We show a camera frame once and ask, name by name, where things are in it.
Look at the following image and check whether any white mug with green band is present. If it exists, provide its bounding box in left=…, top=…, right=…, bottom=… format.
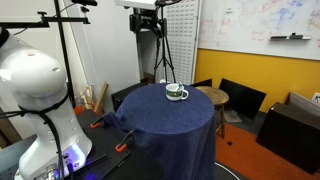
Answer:
left=165, top=83, right=190, bottom=102

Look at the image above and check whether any whiteboard with drawings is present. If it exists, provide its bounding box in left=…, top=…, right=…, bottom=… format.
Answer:
left=197, top=0, right=320, bottom=62

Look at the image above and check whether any whiteboard marker tray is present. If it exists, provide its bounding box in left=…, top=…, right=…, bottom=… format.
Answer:
left=269, top=32, right=312, bottom=42

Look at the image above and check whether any black computer case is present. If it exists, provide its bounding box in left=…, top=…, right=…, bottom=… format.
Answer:
left=111, top=82, right=150, bottom=113

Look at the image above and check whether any small black monitor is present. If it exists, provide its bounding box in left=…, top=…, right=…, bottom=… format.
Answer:
left=190, top=78, right=213, bottom=89

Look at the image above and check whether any orange black spring clamp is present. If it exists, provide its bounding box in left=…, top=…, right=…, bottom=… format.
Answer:
left=114, top=129, right=137, bottom=153
left=89, top=115, right=105, bottom=130

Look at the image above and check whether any dark blue tablecloth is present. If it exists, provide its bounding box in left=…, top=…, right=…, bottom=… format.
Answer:
left=101, top=82, right=217, bottom=180

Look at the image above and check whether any large black monitor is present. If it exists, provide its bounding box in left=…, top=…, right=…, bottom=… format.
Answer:
left=218, top=77, right=268, bottom=121

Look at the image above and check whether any wooden board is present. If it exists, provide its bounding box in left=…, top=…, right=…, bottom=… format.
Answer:
left=92, top=81, right=110, bottom=114

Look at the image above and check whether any round table floor base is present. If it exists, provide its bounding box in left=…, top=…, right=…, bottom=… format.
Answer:
left=214, top=161, right=242, bottom=180

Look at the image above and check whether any black camera stand pole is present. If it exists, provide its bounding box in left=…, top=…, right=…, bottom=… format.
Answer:
left=0, top=0, right=91, bottom=108

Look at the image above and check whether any grey box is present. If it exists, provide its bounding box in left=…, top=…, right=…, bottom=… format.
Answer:
left=286, top=91, right=320, bottom=118

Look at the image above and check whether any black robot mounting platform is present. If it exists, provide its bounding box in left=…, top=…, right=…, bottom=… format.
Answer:
left=0, top=109, right=165, bottom=180

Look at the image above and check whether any round wooden stool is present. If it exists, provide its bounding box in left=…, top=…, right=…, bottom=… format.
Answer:
left=195, top=85, right=230, bottom=140

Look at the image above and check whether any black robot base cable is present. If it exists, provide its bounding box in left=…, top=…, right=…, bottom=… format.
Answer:
left=0, top=91, right=75, bottom=180

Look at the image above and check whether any flat grey board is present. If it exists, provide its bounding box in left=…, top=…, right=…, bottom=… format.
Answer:
left=223, top=109, right=244, bottom=124

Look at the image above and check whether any black cabinet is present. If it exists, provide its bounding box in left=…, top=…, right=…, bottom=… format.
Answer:
left=255, top=101, right=320, bottom=175

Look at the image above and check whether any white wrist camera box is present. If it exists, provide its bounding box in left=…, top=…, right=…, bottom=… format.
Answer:
left=114, top=0, right=158, bottom=11

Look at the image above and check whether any orange object behind platform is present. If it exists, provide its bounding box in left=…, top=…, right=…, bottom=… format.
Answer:
left=73, top=104, right=85, bottom=116

